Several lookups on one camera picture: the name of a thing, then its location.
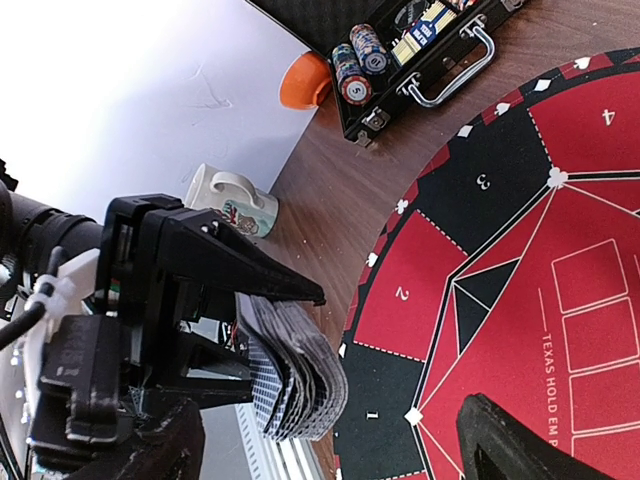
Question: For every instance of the black poker chip case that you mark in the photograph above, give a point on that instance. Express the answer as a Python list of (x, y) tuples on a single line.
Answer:
[(386, 55)]

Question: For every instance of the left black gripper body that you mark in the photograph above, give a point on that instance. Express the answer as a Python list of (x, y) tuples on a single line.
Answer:
[(78, 365)]

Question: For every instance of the white floral ceramic mug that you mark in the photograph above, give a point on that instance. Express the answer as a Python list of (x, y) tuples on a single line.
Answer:
[(234, 197)]

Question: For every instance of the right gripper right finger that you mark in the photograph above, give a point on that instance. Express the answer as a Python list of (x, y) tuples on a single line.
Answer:
[(494, 444)]

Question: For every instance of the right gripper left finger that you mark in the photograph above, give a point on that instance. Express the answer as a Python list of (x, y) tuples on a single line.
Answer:
[(171, 448)]

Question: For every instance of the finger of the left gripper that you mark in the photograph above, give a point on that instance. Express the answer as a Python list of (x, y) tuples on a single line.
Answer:
[(200, 246), (210, 374)]

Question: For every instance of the aluminium front rail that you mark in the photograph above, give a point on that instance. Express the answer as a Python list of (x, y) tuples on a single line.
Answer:
[(235, 449)]

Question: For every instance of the orange plastic cup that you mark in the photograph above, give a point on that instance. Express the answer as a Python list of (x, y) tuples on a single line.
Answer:
[(307, 83)]

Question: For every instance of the round red black poker mat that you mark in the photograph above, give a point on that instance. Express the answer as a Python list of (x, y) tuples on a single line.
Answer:
[(509, 268)]

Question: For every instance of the grey playing card deck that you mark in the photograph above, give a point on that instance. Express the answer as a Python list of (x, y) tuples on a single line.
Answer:
[(298, 384)]

